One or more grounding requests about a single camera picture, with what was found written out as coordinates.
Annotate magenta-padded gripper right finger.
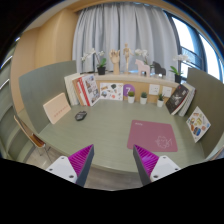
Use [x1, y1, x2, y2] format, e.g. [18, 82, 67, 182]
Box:
[133, 144, 182, 186]

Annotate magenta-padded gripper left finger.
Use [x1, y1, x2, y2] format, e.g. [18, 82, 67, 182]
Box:
[45, 144, 95, 188]

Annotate grey black computer mouse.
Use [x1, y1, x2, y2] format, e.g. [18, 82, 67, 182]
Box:
[74, 110, 88, 122]

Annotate pink mouse pad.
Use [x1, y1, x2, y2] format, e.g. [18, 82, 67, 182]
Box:
[126, 119, 179, 153]

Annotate wooden chair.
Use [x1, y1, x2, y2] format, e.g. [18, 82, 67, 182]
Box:
[13, 114, 53, 163]

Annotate colourful picture card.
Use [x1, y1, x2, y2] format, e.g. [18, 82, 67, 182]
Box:
[185, 106, 212, 144]

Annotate beige paperback book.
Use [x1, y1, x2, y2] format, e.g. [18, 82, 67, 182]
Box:
[42, 92, 72, 125]

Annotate small plant in white pot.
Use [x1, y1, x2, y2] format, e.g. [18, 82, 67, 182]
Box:
[156, 93, 166, 108]
[127, 90, 136, 104]
[139, 91, 148, 106]

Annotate black cover book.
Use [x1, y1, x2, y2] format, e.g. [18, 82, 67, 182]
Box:
[165, 84, 190, 116]

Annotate brown kraft book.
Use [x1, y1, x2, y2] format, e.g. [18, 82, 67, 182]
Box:
[72, 77, 84, 107]

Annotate red book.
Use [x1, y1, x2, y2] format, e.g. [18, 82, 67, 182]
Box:
[75, 77, 92, 107]

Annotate thick white book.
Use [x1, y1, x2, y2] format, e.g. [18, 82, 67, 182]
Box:
[63, 72, 81, 107]

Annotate white picture-cover book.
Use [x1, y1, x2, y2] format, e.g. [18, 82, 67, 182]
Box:
[81, 73, 101, 107]

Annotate green desk partition panel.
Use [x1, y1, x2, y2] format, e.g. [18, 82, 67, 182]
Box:
[185, 67, 224, 158]
[18, 60, 78, 134]

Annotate purple round number sign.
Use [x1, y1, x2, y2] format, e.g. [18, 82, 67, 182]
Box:
[123, 83, 136, 98]

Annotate white orchid in black pot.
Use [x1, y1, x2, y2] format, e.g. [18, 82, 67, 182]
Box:
[168, 54, 191, 84]
[80, 48, 108, 76]

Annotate white sticker picture card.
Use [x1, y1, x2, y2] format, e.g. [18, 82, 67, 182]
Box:
[99, 82, 125, 102]

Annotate wooden desk shelf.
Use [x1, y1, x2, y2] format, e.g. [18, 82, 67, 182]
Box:
[76, 72, 181, 105]

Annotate black wooden horse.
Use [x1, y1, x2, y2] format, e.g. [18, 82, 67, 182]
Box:
[152, 61, 167, 77]

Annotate pink wooden horse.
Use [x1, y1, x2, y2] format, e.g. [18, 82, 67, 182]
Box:
[134, 59, 151, 78]

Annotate white orchid flowers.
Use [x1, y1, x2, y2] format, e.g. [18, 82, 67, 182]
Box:
[134, 48, 150, 66]

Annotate wooden hand model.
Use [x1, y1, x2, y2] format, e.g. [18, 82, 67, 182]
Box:
[109, 49, 121, 76]

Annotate dark-framed window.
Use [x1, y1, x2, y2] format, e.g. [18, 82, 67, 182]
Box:
[164, 11, 224, 83]

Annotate grey curtain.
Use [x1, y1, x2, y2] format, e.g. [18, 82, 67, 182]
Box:
[72, 2, 179, 81]

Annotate white wall socket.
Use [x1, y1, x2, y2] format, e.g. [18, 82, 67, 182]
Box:
[148, 83, 161, 96]
[161, 85, 173, 98]

